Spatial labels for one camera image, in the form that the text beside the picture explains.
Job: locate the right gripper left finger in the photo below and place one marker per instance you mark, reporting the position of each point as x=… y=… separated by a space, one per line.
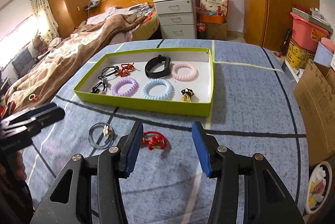
x=129 y=146

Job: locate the grey hair tie white flower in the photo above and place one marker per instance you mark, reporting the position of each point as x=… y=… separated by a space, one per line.
x=107 y=136

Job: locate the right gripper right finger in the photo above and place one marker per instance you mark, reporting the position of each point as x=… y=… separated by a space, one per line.
x=207 y=150

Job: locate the brown cardboard box under bag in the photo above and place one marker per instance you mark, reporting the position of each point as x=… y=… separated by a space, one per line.
x=216 y=31

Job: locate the black hair tie grey bead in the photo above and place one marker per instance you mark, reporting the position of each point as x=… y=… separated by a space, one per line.
x=100 y=88

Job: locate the cola bottle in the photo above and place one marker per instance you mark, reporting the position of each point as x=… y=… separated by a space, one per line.
x=201 y=31

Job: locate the black fitness wristband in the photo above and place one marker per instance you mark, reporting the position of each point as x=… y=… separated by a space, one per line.
x=153 y=64

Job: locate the yellow patterned tin box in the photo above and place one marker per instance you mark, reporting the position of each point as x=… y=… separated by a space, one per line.
x=298 y=57

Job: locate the red cord bracelet gold beads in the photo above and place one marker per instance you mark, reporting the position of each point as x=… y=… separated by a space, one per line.
x=154 y=140

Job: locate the open cardboard box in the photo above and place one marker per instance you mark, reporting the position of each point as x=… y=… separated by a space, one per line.
x=315 y=97

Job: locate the brown blanket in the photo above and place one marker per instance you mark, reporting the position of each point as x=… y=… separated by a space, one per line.
x=59 y=65

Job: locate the red patterned gift bag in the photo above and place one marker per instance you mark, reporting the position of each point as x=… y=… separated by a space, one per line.
x=219 y=7

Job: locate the person's left hand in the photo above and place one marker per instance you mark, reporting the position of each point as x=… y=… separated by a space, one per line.
x=19 y=168

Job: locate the white three-drawer nightstand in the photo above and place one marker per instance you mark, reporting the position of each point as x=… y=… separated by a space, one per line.
x=177 y=18

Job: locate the black gold bow hair clip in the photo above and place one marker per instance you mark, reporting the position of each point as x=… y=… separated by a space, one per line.
x=187 y=94

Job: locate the blue patterned table cloth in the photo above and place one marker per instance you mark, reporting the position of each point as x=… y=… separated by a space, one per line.
x=253 y=111

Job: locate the green shallow cardboard tray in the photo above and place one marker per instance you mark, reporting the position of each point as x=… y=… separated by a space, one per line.
x=129 y=87

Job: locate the patterned window curtain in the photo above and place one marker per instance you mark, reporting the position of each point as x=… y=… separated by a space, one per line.
x=46 y=23

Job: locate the orange box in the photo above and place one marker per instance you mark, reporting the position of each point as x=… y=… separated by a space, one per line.
x=214 y=19

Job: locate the pink plastic bin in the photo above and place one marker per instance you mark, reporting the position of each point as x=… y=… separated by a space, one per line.
x=307 y=35

